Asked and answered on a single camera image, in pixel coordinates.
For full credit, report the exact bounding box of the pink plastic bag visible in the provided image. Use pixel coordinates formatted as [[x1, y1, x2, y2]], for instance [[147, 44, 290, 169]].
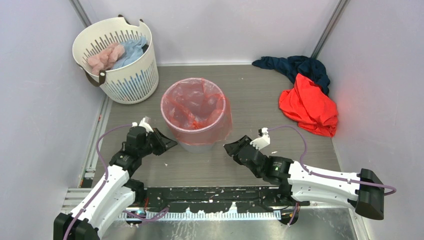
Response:
[[87, 42, 125, 76]]

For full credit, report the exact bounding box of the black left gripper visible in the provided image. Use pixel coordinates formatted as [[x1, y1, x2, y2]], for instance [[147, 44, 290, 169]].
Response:
[[138, 127, 177, 158]]

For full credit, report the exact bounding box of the white slotted laundry basket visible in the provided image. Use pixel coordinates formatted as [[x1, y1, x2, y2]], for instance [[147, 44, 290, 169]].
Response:
[[72, 15, 159, 105]]

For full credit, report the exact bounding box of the light blue plastic bag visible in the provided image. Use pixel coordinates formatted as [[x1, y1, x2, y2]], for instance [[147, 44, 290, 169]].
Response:
[[111, 36, 149, 70]]

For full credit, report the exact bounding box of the aluminium frame rail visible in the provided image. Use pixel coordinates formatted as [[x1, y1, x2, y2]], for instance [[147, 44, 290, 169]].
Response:
[[61, 186, 364, 221]]

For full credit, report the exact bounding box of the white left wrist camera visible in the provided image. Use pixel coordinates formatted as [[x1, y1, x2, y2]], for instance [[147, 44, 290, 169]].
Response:
[[138, 116, 154, 133]]

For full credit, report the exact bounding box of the left aluminium corner post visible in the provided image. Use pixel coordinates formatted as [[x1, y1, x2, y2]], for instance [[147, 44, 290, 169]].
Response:
[[69, 0, 92, 27]]

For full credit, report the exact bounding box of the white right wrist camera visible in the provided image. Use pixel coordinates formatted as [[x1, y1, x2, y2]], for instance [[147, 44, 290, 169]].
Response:
[[249, 127, 271, 150]]

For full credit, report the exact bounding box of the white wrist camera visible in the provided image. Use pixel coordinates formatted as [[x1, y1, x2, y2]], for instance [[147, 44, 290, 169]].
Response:
[[138, 116, 154, 133], [249, 127, 271, 150]]

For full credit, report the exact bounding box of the aluminium corner post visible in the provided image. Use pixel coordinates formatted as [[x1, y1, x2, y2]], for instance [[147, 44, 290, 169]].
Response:
[[310, 0, 350, 59], [69, 0, 92, 27]]

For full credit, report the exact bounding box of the red plastic trash bag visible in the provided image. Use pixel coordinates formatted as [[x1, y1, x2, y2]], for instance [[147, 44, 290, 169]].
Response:
[[160, 77, 233, 146]]

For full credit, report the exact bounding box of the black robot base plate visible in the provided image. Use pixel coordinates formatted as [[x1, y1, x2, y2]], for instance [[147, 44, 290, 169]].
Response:
[[129, 186, 295, 214]]

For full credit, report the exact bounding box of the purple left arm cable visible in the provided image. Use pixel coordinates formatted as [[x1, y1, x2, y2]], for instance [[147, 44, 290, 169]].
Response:
[[62, 124, 170, 240]]

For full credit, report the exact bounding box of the grey plastic trash bin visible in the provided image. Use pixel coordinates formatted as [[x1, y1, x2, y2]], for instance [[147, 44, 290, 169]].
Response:
[[178, 141, 215, 154]]

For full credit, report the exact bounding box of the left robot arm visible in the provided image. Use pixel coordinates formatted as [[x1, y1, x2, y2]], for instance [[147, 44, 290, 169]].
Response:
[[53, 123, 178, 240]]

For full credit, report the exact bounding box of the right aluminium corner post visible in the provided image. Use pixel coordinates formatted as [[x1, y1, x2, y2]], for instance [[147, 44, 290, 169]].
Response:
[[310, 0, 350, 59]]

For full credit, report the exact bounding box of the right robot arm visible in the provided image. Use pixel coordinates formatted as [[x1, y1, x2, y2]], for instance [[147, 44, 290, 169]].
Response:
[[223, 135, 385, 220]]

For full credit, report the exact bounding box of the red cloth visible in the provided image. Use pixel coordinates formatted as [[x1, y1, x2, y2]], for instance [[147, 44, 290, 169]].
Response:
[[278, 73, 339, 138]]

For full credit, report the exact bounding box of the navy blue cloth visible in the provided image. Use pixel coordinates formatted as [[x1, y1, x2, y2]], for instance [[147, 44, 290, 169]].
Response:
[[251, 55, 331, 95]]

